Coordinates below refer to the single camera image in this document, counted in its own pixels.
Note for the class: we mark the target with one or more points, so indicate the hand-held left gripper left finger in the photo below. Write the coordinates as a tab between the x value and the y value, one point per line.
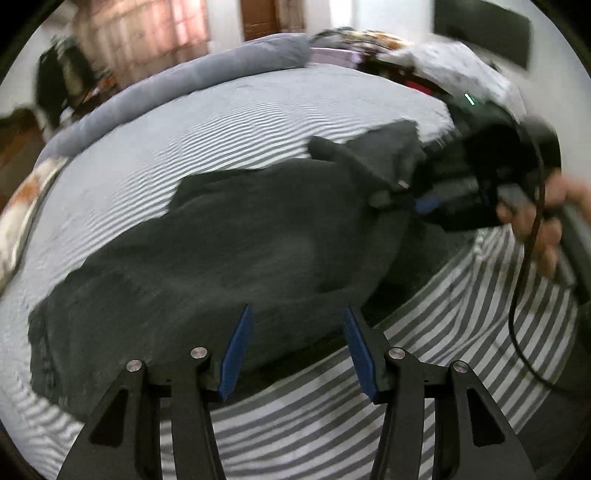
236	355

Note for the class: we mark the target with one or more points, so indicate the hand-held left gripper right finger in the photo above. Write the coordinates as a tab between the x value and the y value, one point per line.
360	355

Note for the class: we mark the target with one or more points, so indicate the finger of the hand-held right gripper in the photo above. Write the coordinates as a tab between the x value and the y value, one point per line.
427	205

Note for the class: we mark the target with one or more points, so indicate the dark grey denim pants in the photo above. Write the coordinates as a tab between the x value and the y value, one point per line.
207	240

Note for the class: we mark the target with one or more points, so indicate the person's right hand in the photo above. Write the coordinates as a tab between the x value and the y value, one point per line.
551	240

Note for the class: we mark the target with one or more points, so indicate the white patterned cloth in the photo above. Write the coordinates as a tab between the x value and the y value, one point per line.
461	64

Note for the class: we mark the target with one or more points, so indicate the floral clothes pile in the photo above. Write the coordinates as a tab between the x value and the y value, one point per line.
369	39

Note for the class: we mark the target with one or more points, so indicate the lavender cloth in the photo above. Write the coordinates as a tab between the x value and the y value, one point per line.
332	56

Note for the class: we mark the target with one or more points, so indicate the grey white striped bed sheet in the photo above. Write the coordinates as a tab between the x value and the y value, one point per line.
184	129

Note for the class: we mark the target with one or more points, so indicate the brown wooden door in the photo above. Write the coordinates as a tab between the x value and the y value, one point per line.
263	18

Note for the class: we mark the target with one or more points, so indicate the floral orange white blanket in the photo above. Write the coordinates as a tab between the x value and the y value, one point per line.
18	217

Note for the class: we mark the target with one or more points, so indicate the grey bolster pillow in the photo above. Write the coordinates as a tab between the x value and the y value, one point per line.
184	78

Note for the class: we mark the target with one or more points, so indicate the brown wooden furniture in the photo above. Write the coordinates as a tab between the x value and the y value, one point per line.
18	138

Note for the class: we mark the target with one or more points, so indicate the pink curtain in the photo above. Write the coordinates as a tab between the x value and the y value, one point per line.
152	32

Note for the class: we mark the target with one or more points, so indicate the dark hanging bag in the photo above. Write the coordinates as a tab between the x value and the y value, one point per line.
51	78

